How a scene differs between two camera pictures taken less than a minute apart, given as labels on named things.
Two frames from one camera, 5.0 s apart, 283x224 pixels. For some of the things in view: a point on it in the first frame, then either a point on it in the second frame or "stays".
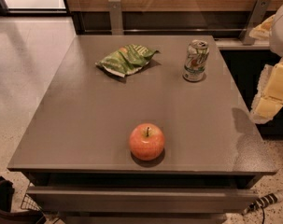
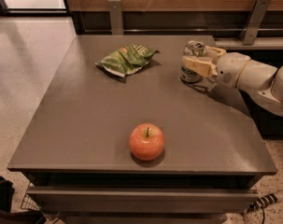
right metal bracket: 255,17 stays
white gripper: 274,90 -> 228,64
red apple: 147,141 stays
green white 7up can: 196,57 stays
